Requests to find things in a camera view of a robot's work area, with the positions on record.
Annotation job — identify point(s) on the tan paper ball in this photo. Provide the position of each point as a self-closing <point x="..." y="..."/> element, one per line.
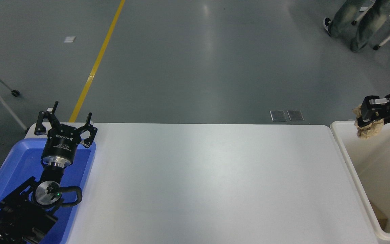
<point x="371" y="131"/>

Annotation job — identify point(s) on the metal floor plate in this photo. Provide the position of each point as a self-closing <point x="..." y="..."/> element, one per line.
<point x="278" y="115"/>
<point x="295" y="115"/>

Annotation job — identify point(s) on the blue plastic tray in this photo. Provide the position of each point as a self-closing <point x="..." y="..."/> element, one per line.
<point x="19" y="159"/>

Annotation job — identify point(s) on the large pale plastic bin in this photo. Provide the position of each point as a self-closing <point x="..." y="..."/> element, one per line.
<point x="377" y="162"/>

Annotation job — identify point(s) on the person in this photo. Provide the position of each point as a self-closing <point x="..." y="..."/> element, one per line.
<point x="367" y="23"/>

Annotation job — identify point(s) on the white paper scrap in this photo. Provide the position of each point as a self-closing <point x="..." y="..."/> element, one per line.
<point x="69" y="39"/>

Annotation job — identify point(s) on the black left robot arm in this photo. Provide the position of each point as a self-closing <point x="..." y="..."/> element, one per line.
<point x="19" y="217"/>

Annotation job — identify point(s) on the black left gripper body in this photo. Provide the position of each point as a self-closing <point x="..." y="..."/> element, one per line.
<point x="60" y="144"/>

